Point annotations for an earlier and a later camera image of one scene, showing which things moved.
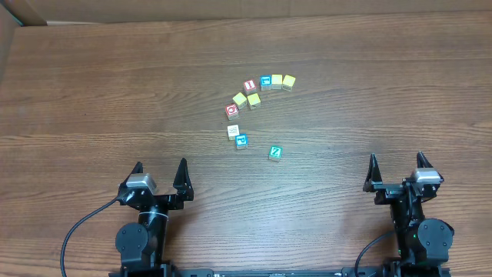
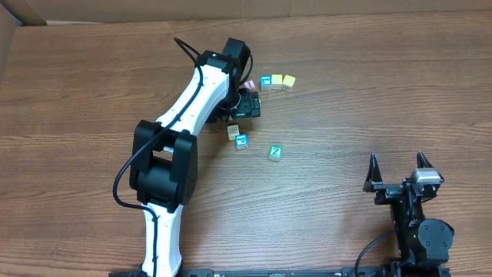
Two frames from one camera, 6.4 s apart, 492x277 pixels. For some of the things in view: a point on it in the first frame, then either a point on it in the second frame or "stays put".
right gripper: [386, 190] stays put
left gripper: [183, 191] -> [248, 104]
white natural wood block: [233, 131] stays put
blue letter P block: [241, 141] stays put
